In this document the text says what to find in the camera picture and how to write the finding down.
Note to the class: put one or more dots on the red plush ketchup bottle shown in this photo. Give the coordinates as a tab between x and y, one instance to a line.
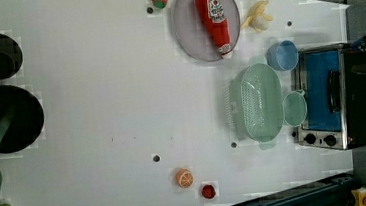
213	18

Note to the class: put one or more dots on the grey round plate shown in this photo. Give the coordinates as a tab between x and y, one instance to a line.
194	37

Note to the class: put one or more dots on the blue plastic cup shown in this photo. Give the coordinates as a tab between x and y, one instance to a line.
283	56

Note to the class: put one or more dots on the yellow emergency stop button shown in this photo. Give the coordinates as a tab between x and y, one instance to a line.
360	196

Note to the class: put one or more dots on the blue metal frame rail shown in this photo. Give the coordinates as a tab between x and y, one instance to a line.
332	191

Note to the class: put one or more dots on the small red toy strawberry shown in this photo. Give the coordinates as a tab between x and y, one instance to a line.
208	192

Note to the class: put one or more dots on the plush peeled banana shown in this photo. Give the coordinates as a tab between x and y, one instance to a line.
257	18

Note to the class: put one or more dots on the toy orange half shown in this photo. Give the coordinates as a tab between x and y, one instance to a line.
184	178

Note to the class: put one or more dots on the green plastic cup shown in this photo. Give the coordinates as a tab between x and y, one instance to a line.
294	108

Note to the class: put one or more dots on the silver toaster oven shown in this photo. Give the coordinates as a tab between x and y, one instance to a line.
335	97

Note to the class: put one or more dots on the mint green plastic strainer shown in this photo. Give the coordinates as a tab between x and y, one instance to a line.
254	103

